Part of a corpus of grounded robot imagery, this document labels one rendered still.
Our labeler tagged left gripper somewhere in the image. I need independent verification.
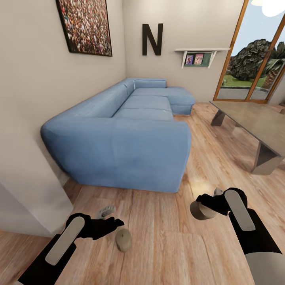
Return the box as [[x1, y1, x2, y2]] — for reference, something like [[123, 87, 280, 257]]
[[92, 217, 124, 240]]

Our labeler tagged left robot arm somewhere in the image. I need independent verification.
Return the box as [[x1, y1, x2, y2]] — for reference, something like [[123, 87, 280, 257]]
[[14, 205, 124, 285]]

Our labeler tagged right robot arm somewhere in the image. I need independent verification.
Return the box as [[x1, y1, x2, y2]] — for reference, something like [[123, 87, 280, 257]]
[[196, 187, 285, 285]]

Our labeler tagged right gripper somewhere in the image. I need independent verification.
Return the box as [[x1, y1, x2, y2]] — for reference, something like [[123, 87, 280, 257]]
[[196, 194, 229, 216]]

